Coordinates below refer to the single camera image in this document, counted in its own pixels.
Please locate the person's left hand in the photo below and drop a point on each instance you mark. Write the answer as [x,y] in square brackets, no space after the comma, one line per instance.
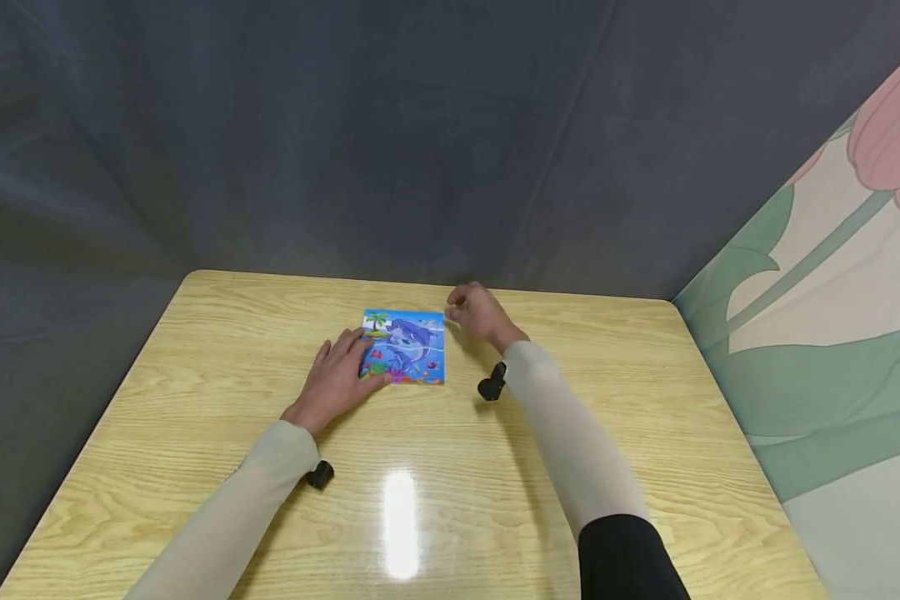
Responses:
[334,383]

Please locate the person's right hand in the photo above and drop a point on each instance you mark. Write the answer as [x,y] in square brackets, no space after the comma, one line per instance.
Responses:
[484,315]

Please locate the person's right fingers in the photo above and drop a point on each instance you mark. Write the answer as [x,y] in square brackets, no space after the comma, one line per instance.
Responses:
[457,304]

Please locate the person's left fingers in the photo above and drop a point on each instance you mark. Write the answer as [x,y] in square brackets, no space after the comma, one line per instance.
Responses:
[345,348]

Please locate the person's left thumb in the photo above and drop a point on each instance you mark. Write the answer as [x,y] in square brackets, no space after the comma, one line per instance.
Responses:
[375,383]

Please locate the blue dolphin picture puzzle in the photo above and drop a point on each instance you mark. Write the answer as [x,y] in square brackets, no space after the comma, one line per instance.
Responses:
[412,350]

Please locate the person's left forearm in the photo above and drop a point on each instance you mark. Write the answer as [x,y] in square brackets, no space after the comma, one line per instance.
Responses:
[232,517]

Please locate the person's right forearm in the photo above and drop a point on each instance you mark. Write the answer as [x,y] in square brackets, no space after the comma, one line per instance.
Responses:
[577,450]

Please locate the black wrist band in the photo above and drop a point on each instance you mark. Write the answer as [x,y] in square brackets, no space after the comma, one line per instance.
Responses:
[320,475]
[493,383]

